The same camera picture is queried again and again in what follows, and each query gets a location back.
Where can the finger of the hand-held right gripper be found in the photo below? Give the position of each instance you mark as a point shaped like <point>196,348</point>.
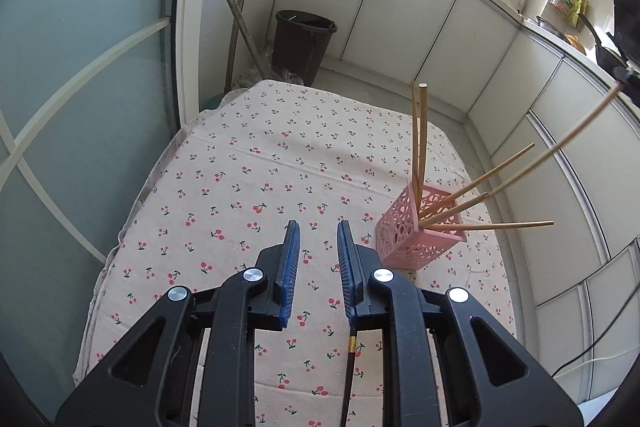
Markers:
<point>630,78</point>

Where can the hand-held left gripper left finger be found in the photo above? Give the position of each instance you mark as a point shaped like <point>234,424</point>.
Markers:
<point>290,267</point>

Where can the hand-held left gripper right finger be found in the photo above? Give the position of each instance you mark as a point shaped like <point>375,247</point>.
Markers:
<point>345,267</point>

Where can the pink perforated plastic basket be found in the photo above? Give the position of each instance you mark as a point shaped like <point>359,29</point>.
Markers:
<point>410,252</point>

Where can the slender bamboo chopstick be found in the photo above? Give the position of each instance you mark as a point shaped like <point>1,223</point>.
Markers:
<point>560,143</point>

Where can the dark gold-banded chopstick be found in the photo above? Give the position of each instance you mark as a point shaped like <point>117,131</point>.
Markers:
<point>347,387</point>

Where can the bundle of bamboo chopsticks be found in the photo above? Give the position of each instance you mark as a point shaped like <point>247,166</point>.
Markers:
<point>459,208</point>

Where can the black wok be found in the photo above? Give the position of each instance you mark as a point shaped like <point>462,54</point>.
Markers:
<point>610,54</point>

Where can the orange lid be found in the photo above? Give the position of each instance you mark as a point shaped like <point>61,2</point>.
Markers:
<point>575,42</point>

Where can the yellow packets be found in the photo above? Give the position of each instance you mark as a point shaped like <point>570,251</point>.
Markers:
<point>576,12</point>

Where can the cherry print tablecloth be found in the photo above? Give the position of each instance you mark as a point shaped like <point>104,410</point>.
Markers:
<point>225,187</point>

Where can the white kettle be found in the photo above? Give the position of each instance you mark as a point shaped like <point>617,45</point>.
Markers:
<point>519,1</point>

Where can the clear plastic bag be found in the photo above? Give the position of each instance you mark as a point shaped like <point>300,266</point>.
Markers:
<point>270,69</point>

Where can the brown plastic trash bin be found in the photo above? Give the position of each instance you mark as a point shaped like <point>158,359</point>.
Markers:
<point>300,47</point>

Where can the white kitchen counter cabinets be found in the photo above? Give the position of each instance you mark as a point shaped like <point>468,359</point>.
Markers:
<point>400,7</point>

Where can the frosted glass sliding door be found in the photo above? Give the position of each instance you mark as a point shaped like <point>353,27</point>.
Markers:
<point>75,57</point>

